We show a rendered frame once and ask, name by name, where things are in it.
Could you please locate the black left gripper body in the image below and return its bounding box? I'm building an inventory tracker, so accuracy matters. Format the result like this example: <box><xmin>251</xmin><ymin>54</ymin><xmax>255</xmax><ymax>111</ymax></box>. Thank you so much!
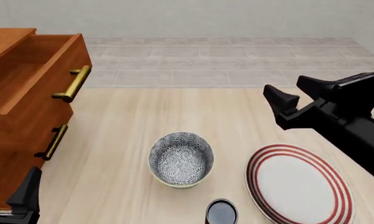
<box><xmin>0</xmin><ymin>208</ymin><xmax>40</xmax><ymax>224</ymax></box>

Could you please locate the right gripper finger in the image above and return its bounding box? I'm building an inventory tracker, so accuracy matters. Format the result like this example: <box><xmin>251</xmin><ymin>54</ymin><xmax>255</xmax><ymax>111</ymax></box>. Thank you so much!
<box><xmin>263</xmin><ymin>84</ymin><xmax>301</xmax><ymax>118</ymax></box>
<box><xmin>296</xmin><ymin>75</ymin><xmax>327</xmax><ymax>99</ymax></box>

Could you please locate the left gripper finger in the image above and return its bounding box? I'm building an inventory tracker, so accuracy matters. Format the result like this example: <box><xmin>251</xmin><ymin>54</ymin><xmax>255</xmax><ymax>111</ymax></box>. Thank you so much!
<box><xmin>6</xmin><ymin>166</ymin><xmax>43</xmax><ymax>212</ymax></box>

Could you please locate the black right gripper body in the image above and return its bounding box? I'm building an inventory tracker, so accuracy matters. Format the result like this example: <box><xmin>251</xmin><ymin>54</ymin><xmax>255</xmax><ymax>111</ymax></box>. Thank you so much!
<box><xmin>274</xmin><ymin>72</ymin><xmax>374</xmax><ymax>131</ymax></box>

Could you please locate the white plate with red rings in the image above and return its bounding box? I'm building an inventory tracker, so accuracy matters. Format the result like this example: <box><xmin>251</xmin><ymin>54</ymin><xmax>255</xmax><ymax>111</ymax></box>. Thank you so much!
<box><xmin>244</xmin><ymin>143</ymin><xmax>356</xmax><ymax>224</ymax></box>

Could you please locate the patterned blue-white bowl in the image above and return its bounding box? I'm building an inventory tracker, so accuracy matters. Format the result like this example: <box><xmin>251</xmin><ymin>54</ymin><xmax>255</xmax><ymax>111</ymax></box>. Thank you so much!
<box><xmin>147</xmin><ymin>131</ymin><xmax>215</xmax><ymax>190</ymax></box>

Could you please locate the wooden cabinet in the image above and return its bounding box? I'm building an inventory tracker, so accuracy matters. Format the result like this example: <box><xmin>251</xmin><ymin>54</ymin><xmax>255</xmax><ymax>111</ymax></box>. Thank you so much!
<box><xmin>0</xmin><ymin>27</ymin><xmax>93</xmax><ymax>211</ymax></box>

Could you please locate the closed wooden drawer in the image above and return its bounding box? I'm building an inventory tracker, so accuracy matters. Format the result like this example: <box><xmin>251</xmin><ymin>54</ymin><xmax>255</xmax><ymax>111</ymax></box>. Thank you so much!
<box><xmin>0</xmin><ymin>109</ymin><xmax>75</xmax><ymax>155</ymax></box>

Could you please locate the open wooden drawer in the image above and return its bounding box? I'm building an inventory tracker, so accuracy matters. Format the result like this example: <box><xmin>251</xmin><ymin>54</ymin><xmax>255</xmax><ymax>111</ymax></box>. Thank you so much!
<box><xmin>0</xmin><ymin>33</ymin><xmax>93</xmax><ymax>116</ymax></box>

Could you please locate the dark round cup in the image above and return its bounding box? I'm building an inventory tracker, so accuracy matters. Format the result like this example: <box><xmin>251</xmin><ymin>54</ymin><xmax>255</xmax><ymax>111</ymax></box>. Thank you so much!
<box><xmin>205</xmin><ymin>198</ymin><xmax>239</xmax><ymax>224</ymax></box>

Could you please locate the short brass drawer handle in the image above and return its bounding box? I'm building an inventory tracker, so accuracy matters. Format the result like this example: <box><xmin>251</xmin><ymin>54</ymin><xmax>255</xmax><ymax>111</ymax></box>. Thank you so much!
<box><xmin>34</xmin><ymin>123</ymin><xmax>69</xmax><ymax>162</ymax></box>

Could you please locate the long brass drawer handle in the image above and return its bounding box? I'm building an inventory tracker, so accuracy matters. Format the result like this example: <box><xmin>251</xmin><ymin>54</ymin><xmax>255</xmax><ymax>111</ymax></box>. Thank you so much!
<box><xmin>51</xmin><ymin>65</ymin><xmax>92</xmax><ymax>104</ymax></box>

